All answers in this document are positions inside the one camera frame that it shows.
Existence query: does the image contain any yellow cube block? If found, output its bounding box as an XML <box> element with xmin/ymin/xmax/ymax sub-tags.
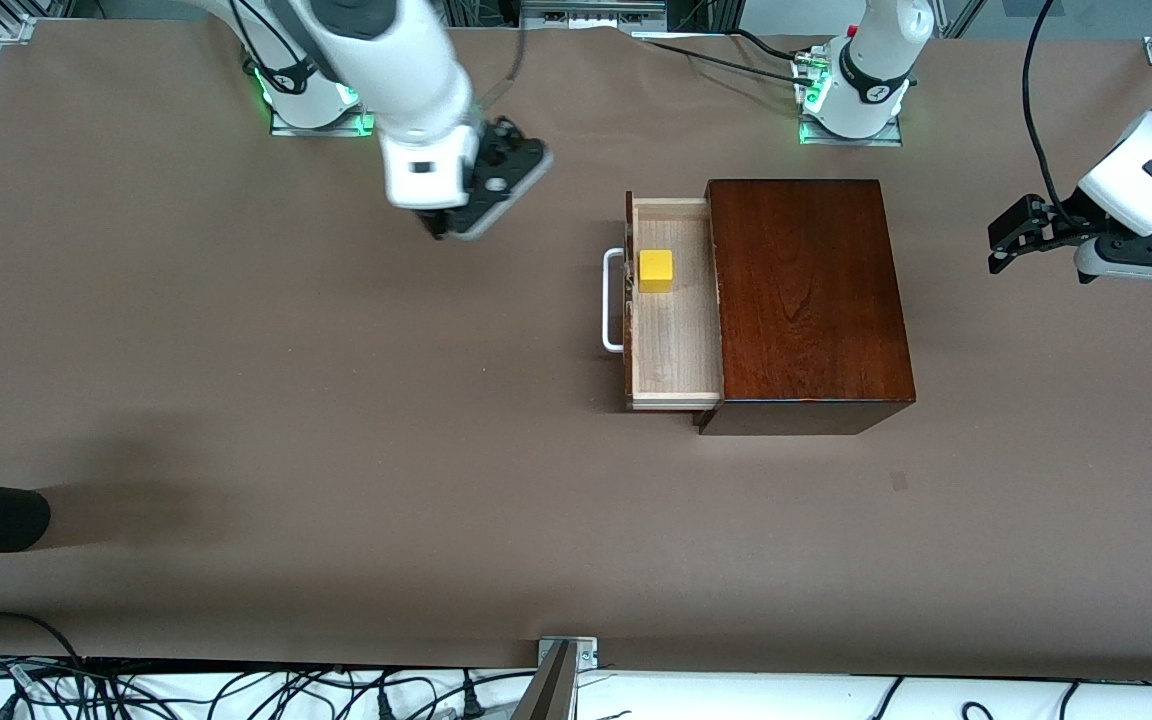
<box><xmin>638</xmin><ymin>249</ymin><xmax>675</xmax><ymax>294</ymax></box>

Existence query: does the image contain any light wood drawer white handle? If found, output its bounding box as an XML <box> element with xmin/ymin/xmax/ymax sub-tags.
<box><xmin>603</xmin><ymin>190</ymin><xmax>727</xmax><ymax>413</ymax></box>

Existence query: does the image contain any dark brown wooden cabinet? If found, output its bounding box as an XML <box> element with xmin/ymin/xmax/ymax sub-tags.
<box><xmin>699</xmin><ymin>179</ymin><xmax>917</xmax><ymax>437</ymax></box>

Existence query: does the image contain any right arm aluminium base plate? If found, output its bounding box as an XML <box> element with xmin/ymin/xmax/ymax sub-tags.
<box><xmin>269</xmin><ymin>98</ymin><xmax>377</xmax><ymax>138</ymax></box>

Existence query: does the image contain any grey network switch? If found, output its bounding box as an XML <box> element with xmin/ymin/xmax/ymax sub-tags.
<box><xmin>521</xmin><ymin>0</ymin><xmax>667</xmax><ymax>26</ymax></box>

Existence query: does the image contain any left arm aluminium base plate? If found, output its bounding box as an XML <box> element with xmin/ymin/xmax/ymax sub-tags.
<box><xmin>798</xmin><ymin>115</ymin><xmax>904</xmax><ymax>148</ymax></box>

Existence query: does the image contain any aluminium mounting bracket with post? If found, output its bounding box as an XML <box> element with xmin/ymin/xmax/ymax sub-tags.
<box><xmin>513</xmin><ymin>636</ymin><xmax>599</xmax><ymax>720</ymax></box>

